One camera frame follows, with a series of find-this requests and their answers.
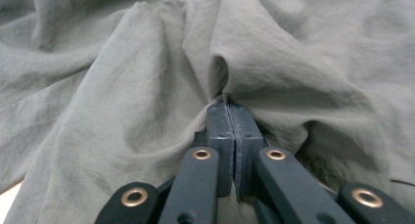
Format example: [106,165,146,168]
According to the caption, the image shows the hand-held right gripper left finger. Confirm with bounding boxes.
[194,103,237,199]

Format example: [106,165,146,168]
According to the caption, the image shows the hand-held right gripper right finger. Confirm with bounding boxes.
[229,102,265,202]

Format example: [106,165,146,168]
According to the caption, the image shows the olive green pants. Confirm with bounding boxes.
[0,0,415,224]

